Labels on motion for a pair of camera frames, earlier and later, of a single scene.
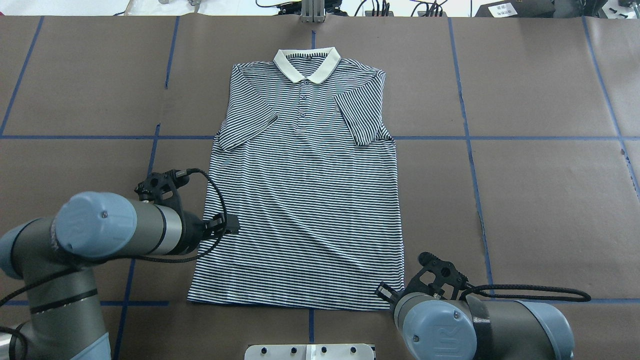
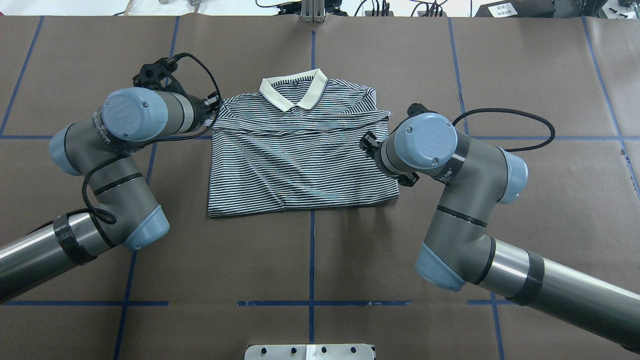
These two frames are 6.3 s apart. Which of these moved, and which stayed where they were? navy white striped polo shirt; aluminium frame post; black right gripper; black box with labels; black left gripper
Moved: navy white striped polo shirt; black right gripper; black left gripper
Stayed: aluminium frame post; black box with labels
